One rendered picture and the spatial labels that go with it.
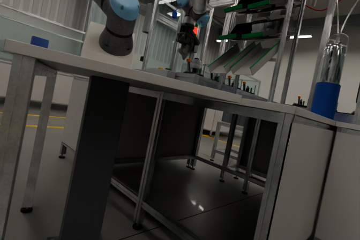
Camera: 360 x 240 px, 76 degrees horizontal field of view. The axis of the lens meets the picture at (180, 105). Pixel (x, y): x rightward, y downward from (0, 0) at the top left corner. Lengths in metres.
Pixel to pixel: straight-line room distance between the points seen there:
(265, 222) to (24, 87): 0.90
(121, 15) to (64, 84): 5.37
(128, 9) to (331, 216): 1.52
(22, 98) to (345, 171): 1.56
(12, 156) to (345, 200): 1.56
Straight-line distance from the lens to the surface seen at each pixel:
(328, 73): 1.97
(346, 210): 1.68
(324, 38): 2.42
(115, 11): 0.98
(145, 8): 2.65
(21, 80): 0.69
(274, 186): 0.98
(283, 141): 0.95
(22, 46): 0.67
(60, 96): 6.29
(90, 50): 1.07
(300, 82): 12.42
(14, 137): 0.70
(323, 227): 1.73
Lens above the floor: 0.80
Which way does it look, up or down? 1 degrees down
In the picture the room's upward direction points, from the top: 11 degrees clockwise
